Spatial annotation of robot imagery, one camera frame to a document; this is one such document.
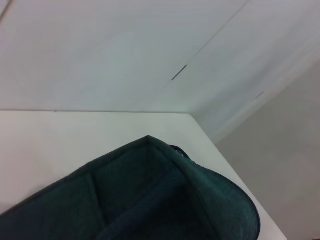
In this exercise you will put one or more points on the dark teal fabric bag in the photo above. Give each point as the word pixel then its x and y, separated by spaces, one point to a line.
pixel 150 195

